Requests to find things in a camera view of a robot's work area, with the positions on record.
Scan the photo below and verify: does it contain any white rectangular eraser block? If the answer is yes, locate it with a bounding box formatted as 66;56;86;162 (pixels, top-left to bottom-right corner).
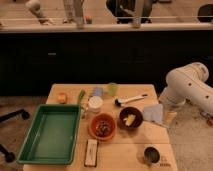
84;139;98;167

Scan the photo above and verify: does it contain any orange bowl with items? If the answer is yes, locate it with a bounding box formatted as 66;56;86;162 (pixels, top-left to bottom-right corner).
88;113;117;141

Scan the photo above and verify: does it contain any metal cup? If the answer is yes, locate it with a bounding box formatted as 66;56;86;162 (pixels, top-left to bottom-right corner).
144;147;160;165

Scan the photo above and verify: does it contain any small orange apple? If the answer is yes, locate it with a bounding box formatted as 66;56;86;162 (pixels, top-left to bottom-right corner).
57;93;68;104

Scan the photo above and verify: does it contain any dark brown bowl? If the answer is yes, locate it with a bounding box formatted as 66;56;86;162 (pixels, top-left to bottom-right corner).
119;107;143;130

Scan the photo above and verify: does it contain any black office chair base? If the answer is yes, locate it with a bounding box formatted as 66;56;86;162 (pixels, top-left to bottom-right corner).
0;108;31;164

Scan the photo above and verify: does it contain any white round container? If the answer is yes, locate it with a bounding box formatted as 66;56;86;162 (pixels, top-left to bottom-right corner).
88;96;103;113

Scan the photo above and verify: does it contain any yellow food piece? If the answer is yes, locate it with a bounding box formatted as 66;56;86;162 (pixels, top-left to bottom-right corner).
123;114;136;126

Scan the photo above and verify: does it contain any light blue cloth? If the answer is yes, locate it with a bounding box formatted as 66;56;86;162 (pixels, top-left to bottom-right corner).
142;104;167;127

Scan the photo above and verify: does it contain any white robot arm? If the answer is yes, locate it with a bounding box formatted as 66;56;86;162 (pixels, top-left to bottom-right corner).
159;62;213;124

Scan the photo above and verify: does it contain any green plastic tray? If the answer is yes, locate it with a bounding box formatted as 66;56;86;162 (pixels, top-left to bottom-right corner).
17;104;81;165

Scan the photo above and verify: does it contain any green plastic cup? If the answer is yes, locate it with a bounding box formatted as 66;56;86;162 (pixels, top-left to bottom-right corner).
107;82;118;97

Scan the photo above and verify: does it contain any green vegetable toy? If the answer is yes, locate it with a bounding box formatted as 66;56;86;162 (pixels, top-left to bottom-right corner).
77;89;85;105

